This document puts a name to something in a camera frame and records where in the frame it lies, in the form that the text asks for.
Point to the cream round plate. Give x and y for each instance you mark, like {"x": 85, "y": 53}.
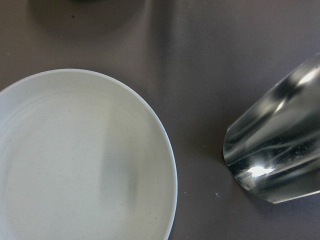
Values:
{"x": 83, "y": 157}

